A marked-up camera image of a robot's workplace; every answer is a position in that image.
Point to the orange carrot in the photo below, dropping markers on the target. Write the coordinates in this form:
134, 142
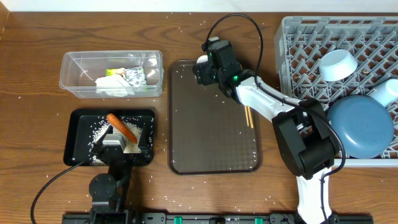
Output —
121, 127

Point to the black waste tray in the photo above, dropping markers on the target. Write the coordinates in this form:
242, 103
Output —
83, 123

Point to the pink plastic cup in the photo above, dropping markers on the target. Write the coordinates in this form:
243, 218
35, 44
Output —
202, 59

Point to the clear plastic bin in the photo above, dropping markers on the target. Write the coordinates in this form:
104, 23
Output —
80, 70

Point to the silver foil snack wrapper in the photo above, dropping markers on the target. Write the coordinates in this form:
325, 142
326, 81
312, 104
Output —
135, 76

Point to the dark blue plate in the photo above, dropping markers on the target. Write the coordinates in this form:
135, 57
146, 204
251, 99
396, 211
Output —
363, 124

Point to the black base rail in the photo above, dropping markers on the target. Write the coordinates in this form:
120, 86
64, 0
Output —
162, 218

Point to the pile of rice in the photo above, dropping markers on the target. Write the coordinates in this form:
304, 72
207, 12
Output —
129, 146

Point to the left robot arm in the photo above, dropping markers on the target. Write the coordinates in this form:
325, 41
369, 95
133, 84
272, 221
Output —
109, 190

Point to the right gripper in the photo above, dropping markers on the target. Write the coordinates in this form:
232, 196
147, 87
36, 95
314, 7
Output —
203, 70

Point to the wooden chopstick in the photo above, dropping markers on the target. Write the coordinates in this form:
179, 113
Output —
246, 115
249, 117

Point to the light blue plastic cup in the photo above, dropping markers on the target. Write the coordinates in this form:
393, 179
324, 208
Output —
386, 93

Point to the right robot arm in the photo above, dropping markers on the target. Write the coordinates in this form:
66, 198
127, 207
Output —
307, 142

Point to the dark brown serving tray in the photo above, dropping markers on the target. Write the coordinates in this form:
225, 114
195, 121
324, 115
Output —
208, 132

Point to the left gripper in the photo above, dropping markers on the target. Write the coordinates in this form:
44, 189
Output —
143, 161

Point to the white tissue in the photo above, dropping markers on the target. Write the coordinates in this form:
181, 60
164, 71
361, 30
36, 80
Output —
113, 86

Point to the light blue bowl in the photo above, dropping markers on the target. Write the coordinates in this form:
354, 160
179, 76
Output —
337, 65

